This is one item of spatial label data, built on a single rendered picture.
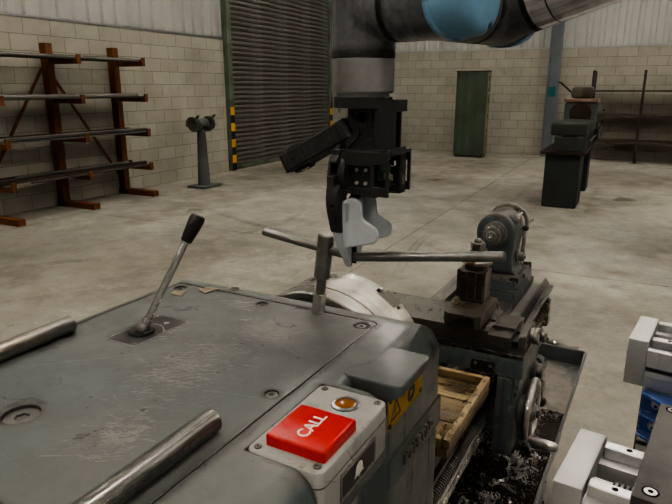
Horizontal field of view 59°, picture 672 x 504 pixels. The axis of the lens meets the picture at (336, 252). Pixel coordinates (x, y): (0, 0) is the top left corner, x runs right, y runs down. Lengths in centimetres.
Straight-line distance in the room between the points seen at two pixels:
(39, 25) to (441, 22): 843
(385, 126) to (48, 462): 48
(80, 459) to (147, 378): 14
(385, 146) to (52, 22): 848
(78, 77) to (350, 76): 861
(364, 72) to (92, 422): 46
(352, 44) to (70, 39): 860
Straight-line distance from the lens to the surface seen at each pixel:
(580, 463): 82
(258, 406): 61
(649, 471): 75
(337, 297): 95
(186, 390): 65
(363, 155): 70
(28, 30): 885
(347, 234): 74
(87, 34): 943
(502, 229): 207
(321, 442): 53
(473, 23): 64
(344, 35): 71
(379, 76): 71
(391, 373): 67
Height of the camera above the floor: 156
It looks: 16 degrees down
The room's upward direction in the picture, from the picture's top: straight up
